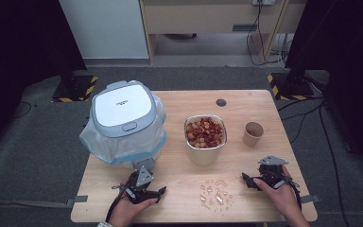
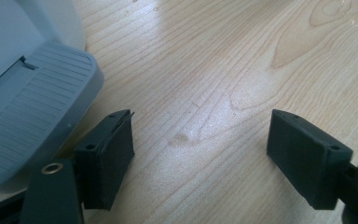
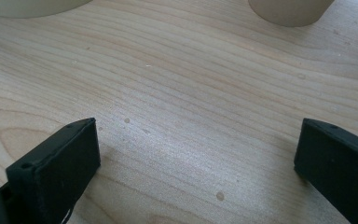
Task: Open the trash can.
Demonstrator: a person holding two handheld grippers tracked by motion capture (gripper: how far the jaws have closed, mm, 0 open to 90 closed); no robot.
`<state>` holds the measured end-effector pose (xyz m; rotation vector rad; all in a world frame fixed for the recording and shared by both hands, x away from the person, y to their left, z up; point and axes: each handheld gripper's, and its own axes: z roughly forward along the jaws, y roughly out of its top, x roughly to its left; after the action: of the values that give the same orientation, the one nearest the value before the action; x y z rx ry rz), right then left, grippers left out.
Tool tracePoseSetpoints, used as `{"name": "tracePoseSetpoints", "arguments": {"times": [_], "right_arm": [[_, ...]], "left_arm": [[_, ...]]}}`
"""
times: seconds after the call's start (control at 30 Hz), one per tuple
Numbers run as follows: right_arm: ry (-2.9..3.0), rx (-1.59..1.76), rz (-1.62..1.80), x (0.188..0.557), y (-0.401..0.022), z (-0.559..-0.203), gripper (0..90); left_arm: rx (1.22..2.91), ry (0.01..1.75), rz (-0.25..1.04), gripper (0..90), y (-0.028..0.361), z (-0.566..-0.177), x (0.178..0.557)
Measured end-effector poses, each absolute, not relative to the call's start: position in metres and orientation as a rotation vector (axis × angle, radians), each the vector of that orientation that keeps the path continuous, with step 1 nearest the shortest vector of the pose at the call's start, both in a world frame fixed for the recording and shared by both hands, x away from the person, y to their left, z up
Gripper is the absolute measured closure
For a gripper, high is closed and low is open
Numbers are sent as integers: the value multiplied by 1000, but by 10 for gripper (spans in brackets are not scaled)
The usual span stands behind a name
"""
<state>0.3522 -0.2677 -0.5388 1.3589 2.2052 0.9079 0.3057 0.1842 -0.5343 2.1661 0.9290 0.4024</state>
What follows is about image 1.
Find white power strip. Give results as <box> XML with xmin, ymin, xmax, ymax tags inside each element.
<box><xmin>252</xmin><ymin>0</ymin><xmax>276</xmax><ymax>7</ymax></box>

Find black curtain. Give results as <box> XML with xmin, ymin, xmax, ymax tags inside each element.
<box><xmin>285</xmin><ymin>0</ymin><xmax>363</xmax><ymax>173</ymax></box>
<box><xmin>0</xmin><ymin>0</ymin><xmax>88</xmax><ymax>165</ymax></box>

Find black hanging cable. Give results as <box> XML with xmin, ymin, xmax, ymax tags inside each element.
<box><xmin>246</xmin><ymin>1</ymin><xmax>273</xmax><ymax>67</ymax></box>

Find right hand-held gripper black cable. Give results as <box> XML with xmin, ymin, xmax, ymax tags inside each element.
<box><xmin>285</xmin><ymin>178</ymin><xmax>303</xmax><ymax>212</ymax></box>

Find grey tape strip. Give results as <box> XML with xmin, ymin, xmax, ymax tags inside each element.
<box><xmin>301</xmin><ymin>194</ymin><xmax>322</xmax><ymax>204</ymax></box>
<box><xmin>65</xmin><ymin>195</ymin><xmax>89</xmax><ymax>208</ymax></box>

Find spilled water drops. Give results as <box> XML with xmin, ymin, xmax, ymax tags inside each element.
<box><xmin>199</xmin><ymin>179</ymin><xmax>244</xmax><ymax>213</ymax></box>

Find hand-held gripper black cable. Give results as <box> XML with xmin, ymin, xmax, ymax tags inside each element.
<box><xmin>285</xmin><ymin>178</ymin><xmax>303</xmax><ymax>212</ymax></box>
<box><xmin>104</xmin><ymin>183</ymin><xmax>130</xmax><ymax>223</ymax></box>

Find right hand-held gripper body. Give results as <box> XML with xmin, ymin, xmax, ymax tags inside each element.
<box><xmin>257</xmin><ymin>154</ymin><xmax>289</xmax><ymax>187</ymax></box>

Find thin black floor cable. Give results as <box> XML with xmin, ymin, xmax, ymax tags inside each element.
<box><xmin>10</xmin><ymin>101</ymin><xmax>33</xmax><ymax>120</ymax></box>

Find stand base with hazard tape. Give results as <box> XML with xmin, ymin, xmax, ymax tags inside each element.
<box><xmin>51</xmin><ymin>75</ymin><xmax>99</xmax><ymax>103</ymax></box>
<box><xmin>267</xmin><ymin>71</ymin><xmax>316</xmax><ymax>102</ymax></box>

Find translucent white blue trash bag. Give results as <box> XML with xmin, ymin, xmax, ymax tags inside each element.
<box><xmin>78</xmin><ymin>93</ymin><xmax>168</xmax><ymax>166</ymax></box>

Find red and white food scraps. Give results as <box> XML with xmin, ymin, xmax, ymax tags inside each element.
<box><xmin>185</xmin><ymin>116</ymin><xmax>225</xmax><ymax>149</ymax></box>

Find bundle of cables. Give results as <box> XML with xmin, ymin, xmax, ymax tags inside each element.
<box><xmin>270</xmin><ymin>33</ymin><xmax>295</xmax><ymax>69</ymax></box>

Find brown paper cup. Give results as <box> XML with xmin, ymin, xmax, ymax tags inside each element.
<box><xmin>242</xmin><ymin>121</ymin><xmax>265</xmax><ymax>148</ymax></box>

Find white grey pedal trash bin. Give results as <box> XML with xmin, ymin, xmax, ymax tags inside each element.
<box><xmin>89</xmin><ymin>79</ymin><xmax>168</xmax><ymax>171</ymax></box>

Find person's right hand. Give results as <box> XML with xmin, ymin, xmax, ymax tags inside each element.
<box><xmin>253</xmin><ymin>165</ymin><xmax>302</xmax><ymax>218</ymax></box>

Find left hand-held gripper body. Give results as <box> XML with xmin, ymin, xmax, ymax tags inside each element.
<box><xmin>124</xmin><ymin>166</ymin><xmax>155</xmax><ymax>204</ymax></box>

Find square metal container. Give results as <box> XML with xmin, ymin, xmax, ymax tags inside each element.
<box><xmin>183</xmin><ymin>113</ymin><xmax>228</xmax><ymax>167</ymax></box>

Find light wooden desk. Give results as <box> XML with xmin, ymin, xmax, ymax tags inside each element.
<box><xmin>139</xmin><ymin>0</ymin><xmax>308</xmax><ymax>64</ymax></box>

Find long black floor cable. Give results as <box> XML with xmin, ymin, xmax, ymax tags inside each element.
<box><xmin>277</xmin><ymin>96</ymin><xmax>352</xmax><ymax>227</ymax></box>

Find person's left hand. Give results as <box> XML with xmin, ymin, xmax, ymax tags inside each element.
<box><xmin>108</xmin><ymin>180</ymin><xmax>159</xmax><ymax>222</ymax></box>

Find white cabinet panel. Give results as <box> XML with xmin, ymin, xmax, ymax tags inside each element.
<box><xmin>59</xmin><ymin>0</ymin><xmax>149</xmax><ymax>60</ymax></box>

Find left hand-held gripper black cable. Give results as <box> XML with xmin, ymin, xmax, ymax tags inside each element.
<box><xmin>104</xmin><ymin>183</ymin><xmax>130</xmax><ymax>223</ymax></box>

